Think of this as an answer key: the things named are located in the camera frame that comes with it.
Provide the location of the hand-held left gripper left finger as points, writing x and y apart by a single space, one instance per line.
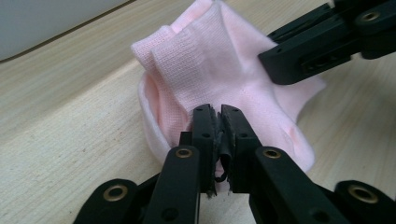
204 149

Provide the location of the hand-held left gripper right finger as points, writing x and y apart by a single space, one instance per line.
241 149

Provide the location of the pink sock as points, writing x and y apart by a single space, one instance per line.
274 124
146 49

